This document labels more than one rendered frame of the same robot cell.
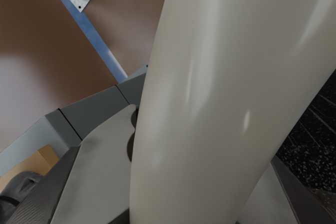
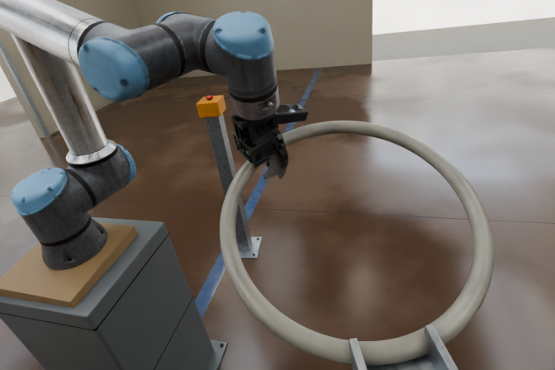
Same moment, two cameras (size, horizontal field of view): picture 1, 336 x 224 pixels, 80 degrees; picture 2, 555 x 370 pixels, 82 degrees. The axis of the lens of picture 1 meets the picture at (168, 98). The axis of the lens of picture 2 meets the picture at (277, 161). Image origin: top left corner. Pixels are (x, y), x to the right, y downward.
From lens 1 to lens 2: 0.73 m
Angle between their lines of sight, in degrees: 61
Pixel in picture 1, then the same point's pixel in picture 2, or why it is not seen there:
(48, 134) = (148, 230)
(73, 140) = (149, 249)
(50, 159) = (127, 238)
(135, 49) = (230, 320)
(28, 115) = not seen: hidden behind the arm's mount
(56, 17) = (209, 244)
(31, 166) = (112, 230)
